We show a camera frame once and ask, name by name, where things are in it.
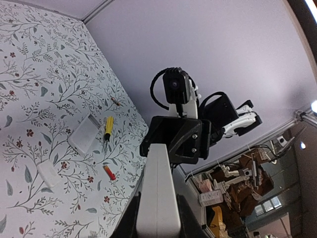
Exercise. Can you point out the floral patterned table mat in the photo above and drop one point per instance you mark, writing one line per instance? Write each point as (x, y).
(52, 75)

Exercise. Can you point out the red battery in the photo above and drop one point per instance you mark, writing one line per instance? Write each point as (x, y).
(110, 174)
(115, 101)

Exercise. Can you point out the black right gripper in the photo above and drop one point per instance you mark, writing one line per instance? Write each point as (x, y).
(187, 140)

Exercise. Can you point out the yellow handled screwdriver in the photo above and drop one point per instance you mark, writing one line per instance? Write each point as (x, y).
(108, 128)

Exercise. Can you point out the white battery cover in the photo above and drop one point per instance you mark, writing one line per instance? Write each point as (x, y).
(48, 174)

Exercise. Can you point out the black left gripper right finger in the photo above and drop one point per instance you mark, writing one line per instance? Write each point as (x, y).
(190, 228)

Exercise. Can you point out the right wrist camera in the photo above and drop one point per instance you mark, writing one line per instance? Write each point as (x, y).
(181, 91)

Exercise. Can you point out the white remote with back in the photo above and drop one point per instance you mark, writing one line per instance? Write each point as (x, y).
(158, 215)

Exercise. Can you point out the right aluminium corner post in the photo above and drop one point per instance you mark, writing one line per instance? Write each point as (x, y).
(96, 10)

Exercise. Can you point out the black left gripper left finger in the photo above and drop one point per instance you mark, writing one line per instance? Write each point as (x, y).
(126, 228)

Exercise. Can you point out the narrow white remote control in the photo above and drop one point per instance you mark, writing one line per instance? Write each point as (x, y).
(83, 136)

